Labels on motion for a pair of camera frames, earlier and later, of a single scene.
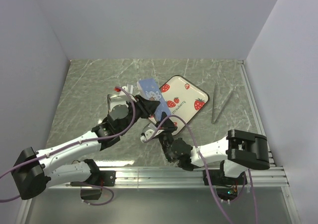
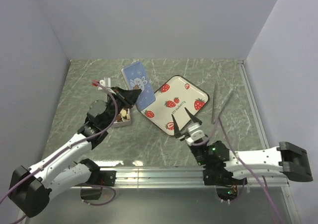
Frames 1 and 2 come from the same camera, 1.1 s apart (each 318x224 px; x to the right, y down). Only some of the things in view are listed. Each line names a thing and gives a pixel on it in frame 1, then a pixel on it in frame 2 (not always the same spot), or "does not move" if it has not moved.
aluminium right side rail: (252, 97) does not move
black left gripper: (147, 107) -> (127, 96)
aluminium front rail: (175, 177) does not move
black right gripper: (168, 125) -> (177, 132)
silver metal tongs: (213, 118) does not move
